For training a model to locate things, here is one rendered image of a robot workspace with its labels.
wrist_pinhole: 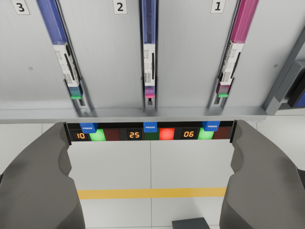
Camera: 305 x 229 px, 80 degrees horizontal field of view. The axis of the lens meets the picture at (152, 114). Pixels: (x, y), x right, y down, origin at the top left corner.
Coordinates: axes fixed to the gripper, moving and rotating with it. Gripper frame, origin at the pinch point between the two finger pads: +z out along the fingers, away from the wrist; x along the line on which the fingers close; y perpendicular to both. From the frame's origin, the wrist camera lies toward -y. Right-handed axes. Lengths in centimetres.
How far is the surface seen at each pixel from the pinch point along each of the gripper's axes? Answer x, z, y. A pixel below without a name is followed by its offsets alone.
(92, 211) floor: -32, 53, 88
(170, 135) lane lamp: 4.1, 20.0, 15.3
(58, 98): -14.5, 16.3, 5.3
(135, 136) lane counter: -3.1, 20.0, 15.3
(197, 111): 7.8, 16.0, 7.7
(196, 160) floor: 26, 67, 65
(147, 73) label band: -0.3, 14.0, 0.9
